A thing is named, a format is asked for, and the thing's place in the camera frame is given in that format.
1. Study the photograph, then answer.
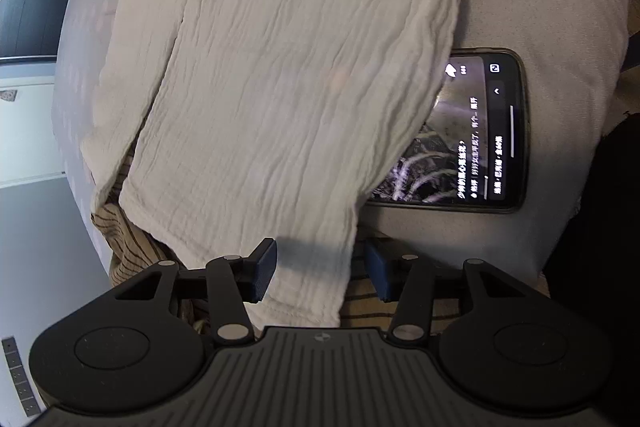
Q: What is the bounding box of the white crinkled cotton garment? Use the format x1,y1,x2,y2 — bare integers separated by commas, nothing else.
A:
81,0,461,327

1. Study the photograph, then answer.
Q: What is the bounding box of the brown striped garment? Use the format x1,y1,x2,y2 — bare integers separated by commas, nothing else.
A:
89,150,467,335

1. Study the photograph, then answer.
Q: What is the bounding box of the black smartphone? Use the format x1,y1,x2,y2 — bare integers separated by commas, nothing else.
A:
368,48,529,213

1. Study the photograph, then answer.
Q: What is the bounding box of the grey pink-dotted bedsheet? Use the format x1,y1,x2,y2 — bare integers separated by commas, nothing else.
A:
52,0,630,280

